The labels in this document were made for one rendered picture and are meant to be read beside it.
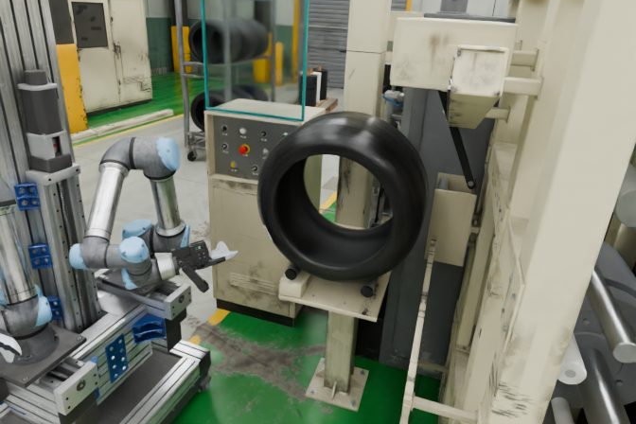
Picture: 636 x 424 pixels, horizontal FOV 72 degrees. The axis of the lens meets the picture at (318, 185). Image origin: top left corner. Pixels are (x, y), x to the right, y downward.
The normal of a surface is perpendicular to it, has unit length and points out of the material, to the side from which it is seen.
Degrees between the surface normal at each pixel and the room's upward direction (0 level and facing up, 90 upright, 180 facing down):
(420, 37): 90
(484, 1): 90
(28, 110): 90
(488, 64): 72
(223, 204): 90
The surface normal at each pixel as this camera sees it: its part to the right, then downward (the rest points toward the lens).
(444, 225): -0.31, 0.34
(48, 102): 0.93, 0.18
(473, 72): -0.28, 0.04
